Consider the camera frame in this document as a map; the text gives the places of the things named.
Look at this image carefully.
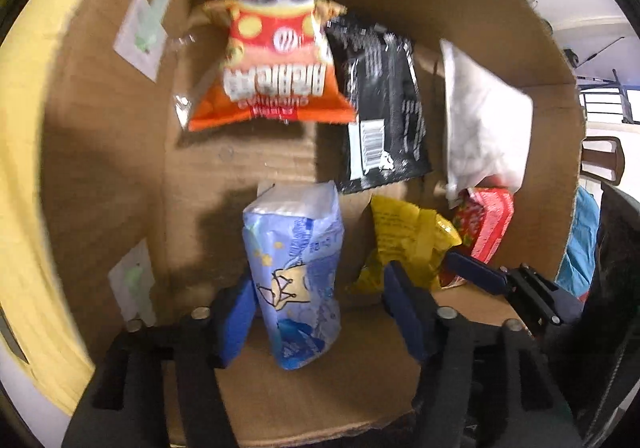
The yellow tablecloth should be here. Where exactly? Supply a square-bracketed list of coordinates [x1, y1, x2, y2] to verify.
[0, 0, 126, 416]

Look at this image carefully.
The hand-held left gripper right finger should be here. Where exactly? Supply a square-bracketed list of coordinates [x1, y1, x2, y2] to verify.
[382, 260, 583, 448]

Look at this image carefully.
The red snack packet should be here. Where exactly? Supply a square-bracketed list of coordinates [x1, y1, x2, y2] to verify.
[440, 186, 516, 288]

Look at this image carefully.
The brown wooden chair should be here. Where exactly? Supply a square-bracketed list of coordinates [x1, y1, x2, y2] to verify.
[580, 135, 626, 185]

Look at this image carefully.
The black snack packet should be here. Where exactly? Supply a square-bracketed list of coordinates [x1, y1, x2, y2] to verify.
[324, 13, 433, 194]

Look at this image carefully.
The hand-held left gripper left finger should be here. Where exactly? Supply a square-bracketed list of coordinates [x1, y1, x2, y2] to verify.
[62, 273, 258, 448]

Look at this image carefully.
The light blue snack packet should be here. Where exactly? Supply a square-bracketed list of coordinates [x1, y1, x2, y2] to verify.
[242, 180, 346, 371]

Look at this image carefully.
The blue blanket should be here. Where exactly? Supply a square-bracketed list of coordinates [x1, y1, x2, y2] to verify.
[556, 185, 600, 301]

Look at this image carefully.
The cardboard box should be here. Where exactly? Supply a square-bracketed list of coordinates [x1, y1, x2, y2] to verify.
[40, 0, 588, 448]

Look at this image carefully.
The yellow snack packet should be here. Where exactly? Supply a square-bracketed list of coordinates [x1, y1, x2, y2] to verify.
[345, 194, 463, 294]

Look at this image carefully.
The orange snack packet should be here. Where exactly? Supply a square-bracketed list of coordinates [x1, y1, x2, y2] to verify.
[172, 0, 358, 131]

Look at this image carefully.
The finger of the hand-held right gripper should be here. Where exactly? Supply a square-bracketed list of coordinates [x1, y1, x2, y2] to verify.
[442, 250, 511, 296]

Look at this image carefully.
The white plastic packet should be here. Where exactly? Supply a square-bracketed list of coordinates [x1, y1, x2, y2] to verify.
[439, 39, 534, 209]

